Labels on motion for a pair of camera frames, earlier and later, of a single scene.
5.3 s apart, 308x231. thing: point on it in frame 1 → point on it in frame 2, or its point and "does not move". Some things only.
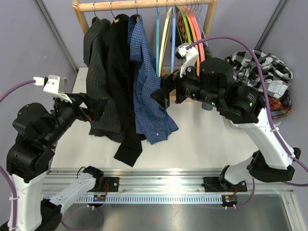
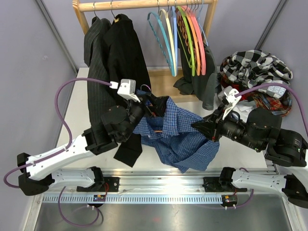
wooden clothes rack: [80, 7] does not move
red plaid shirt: [280, 107] does not move
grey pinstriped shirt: [99, 83] does not move
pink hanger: [198, 30] does not move
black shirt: [121, 74] does not move
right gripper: [171, 83] → [212, 128]
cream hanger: [164, 39] → [166, 12]
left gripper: [96, 107] → [159, 103]
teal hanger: [157, 38] → [173, 72]
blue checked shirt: [151, 119] → [174, 137]
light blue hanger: [198, 21] does not move
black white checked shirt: [276, 75] does not move
